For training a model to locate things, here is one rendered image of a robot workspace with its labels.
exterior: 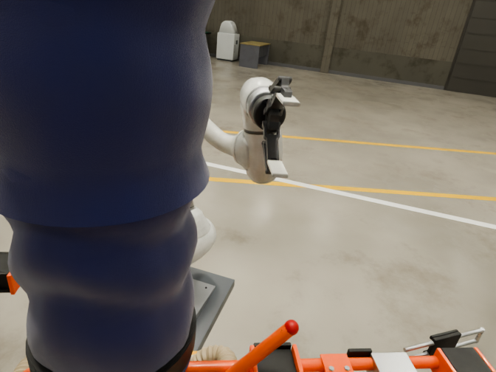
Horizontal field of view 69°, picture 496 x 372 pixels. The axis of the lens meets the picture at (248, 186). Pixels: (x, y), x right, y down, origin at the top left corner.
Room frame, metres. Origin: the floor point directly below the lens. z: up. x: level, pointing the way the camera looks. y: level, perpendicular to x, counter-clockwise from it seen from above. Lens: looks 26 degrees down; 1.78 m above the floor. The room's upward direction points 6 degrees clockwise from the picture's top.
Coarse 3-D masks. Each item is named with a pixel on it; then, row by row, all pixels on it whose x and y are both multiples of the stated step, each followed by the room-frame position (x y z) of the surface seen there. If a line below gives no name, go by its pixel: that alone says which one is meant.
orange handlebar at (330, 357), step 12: (216, 360) 0.42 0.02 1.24; (228, 360) 0.42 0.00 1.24; (300, 360) 0.44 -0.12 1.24; (312, 360) 0.44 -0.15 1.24; (324, 360) 0.44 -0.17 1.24; (336, 360) 0.44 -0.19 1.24; (348, 360) 0.44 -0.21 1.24; (360, 360) 0.45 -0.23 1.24; (372, 360) 0.45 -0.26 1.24; (420, 360) 0.46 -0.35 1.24; (432, 360) 0.47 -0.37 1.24
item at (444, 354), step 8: (440, 352) 0.47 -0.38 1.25; (448, 352) 0.48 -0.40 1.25; (456, 352) 0.48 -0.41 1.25; (464, 352) 0.48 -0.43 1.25; (472, 352) 0.48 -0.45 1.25; (480, 352) 0.48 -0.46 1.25; (440, 360) 0.47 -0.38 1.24; (448, 360) 0.46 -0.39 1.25; (456, 360) 0.46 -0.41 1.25; (464, 360) 0.46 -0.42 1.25; (472, 360) 0.46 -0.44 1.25; (480, 360) 0.47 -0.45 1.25; (432, 368) 0.47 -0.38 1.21; (440, 368) 0.46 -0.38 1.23; (448, 368) 0.45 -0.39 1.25; (456, 368) 0.44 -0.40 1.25; (464, 368) 0.44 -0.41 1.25; (472, 368) 0.45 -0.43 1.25; (480, 368) 0.45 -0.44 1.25; (488, 368) 0.45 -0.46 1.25
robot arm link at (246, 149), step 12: (216, 132) 1.01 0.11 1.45; (240, 132) 0.97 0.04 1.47; (216, 144) 1.00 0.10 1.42; (228, 144) 0.98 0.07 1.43; (240, 144) 0.93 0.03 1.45; (252, 144) 0.90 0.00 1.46; (240, 156) 0.93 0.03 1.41; (252, 156) 0.90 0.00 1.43; (252, 168) 0.91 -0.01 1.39; (264, 168) 0.90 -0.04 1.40; (252, 180) 0.93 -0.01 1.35; (264, 180) 0.91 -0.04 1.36
